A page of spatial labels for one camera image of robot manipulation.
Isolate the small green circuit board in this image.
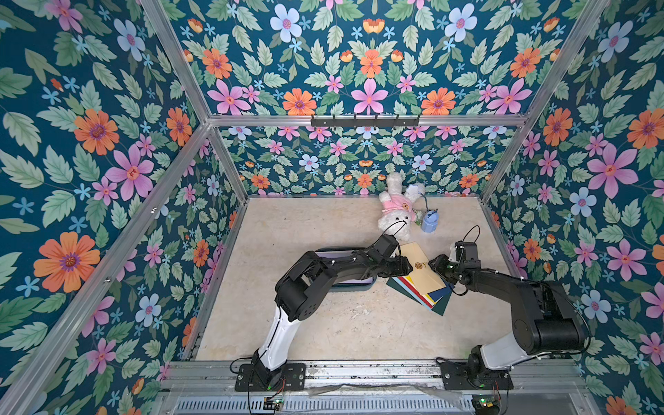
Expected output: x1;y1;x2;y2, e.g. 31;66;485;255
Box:
262;397;285;412

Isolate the red envelope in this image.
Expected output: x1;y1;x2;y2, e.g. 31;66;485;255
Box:
395;277;437;309

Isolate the blue faceted toy figure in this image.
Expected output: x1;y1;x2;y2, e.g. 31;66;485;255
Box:
420;209;439;233

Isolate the cream yellow envelope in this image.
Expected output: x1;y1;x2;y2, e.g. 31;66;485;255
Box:
400;242;445;293

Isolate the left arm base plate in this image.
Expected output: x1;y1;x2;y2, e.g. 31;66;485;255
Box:
234;361;307;394

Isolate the white plush bunny pink shirt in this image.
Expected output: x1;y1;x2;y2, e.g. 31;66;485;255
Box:
378;172;425;244

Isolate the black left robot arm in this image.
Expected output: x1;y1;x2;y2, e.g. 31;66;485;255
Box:
250;234;413;389

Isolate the teal storage box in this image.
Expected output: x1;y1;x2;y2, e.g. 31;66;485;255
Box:
316;247;377;292

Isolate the navy blue envelope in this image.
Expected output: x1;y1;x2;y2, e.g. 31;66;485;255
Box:
426;285;452;308

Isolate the dark green envelope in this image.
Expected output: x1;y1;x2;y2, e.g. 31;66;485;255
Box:
387;276;452;316

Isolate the white vent grille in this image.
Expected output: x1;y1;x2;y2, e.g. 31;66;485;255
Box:
174;395;475;414

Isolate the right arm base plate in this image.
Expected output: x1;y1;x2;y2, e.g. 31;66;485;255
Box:
435;357;514;391

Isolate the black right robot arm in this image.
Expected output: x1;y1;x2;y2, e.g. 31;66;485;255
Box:
429;241;590;380

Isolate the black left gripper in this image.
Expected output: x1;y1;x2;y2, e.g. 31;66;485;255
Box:
376;256;415;279

